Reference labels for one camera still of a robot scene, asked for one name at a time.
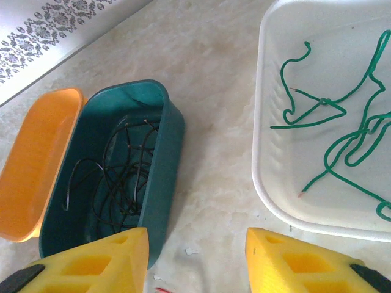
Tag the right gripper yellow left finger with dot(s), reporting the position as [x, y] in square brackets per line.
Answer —
[91, 268]

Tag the orange plastic bin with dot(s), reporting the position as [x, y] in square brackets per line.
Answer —
[30, 171]

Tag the teal plastic bin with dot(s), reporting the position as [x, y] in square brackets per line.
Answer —
[165, 171]

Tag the small white scrap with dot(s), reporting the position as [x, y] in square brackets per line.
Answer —
[191, 251]
[157, 277]

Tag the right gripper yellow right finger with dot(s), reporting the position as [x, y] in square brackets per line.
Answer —
[305, 268]

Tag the white plastic bin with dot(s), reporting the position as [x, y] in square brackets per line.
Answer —
[293, 183]

